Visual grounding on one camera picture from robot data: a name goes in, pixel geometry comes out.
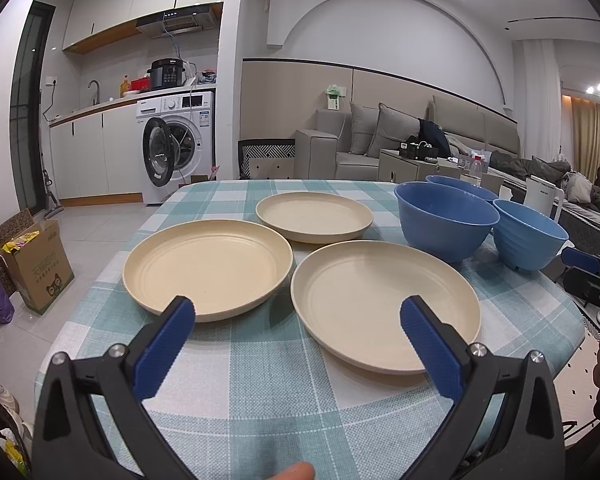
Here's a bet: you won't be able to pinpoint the small beige plate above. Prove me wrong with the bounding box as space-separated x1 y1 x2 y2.
256 192 374 245

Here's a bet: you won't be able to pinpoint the range hood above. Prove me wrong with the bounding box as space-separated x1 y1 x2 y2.
135 4 219 39

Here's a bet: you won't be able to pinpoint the white washing machine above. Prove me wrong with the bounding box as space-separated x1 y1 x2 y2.
135 89 215 205

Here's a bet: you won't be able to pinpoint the grey sofa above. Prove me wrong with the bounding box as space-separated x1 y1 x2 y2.
294 96 520 181

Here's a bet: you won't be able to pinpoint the cardboard box with cat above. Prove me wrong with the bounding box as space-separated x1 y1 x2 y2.
0 220 74 314

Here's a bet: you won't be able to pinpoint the light blue ribbed bowl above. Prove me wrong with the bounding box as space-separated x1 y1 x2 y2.
492 198 569 272

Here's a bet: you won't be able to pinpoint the grey drawer cabinet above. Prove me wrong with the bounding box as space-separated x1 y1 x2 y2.
378 150 460 183

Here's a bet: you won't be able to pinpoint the person left hand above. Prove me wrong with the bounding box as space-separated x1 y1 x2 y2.
268 462 315 480

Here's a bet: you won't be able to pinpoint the white kitchen base cabinets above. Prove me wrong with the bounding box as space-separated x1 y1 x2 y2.
50 105 142 200

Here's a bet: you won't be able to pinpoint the large dark blue bowl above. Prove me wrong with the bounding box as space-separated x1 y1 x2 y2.
394 181 501 263

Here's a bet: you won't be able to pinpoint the black pressure cooker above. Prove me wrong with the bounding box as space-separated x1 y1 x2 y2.
148 58 185 90

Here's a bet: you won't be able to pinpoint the teal checked tablecloth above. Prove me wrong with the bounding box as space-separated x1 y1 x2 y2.
34 180 585 479

